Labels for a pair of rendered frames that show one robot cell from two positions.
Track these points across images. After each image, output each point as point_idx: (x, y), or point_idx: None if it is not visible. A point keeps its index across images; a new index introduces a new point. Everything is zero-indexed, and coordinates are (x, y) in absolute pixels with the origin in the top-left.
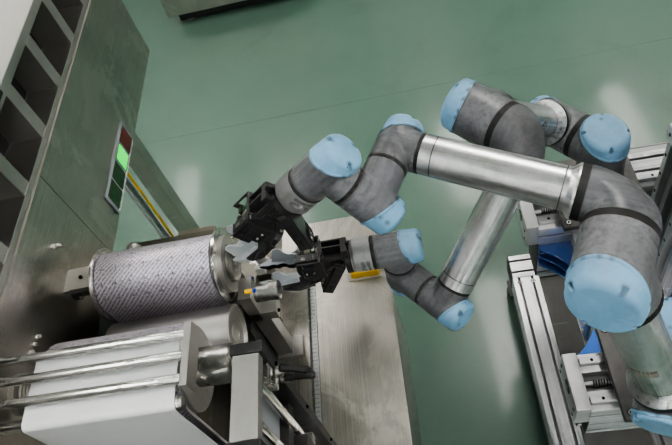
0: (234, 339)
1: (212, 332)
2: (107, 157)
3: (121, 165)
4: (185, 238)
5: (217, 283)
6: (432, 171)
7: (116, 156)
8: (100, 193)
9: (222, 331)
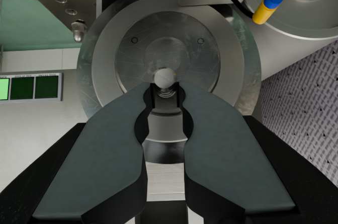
0: None
1: (314, 51)
2: (16, 109)
3: (8, 88)
4: None
5: (253, 108)
6: None
7: (5, 99)
8: (61, 106)
9: (332, 41)
